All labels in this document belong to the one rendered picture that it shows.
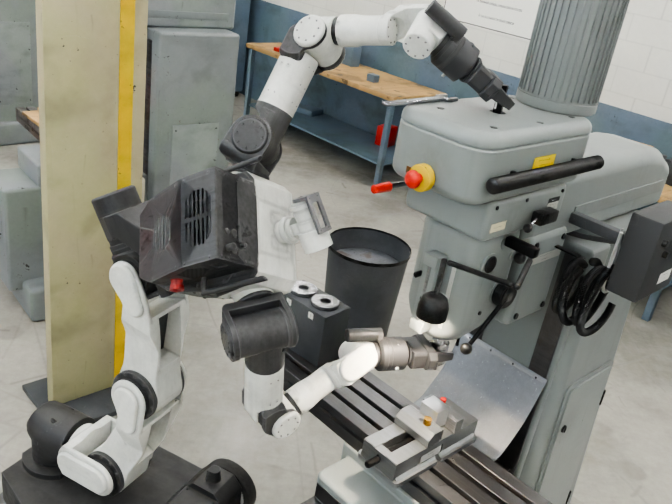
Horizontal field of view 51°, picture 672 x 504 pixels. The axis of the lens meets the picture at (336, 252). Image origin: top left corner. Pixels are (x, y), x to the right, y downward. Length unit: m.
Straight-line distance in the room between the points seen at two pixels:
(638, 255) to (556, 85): 0.44
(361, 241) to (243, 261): 2.74
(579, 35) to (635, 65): 4.37
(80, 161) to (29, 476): 1.26
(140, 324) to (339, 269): 2.13
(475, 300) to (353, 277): 2.10
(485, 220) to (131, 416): 1.05
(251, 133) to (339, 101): 6.51
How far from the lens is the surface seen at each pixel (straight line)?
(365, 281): 3.80
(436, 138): 1.52
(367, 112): 7.80
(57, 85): 2.93
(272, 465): 3.32
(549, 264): 1.95
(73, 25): 2.91
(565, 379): 2.25
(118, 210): 1.81
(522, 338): 2.23
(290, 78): 1.67
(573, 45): 1.79
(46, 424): 2.37
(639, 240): 1.79
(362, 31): 1.66
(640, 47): 6.13
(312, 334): 2.26
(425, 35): 1.57
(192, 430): 3.47
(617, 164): 2.11
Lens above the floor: 2.24
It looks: 25 degrees down
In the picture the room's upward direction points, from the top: 9 degrees clockwise
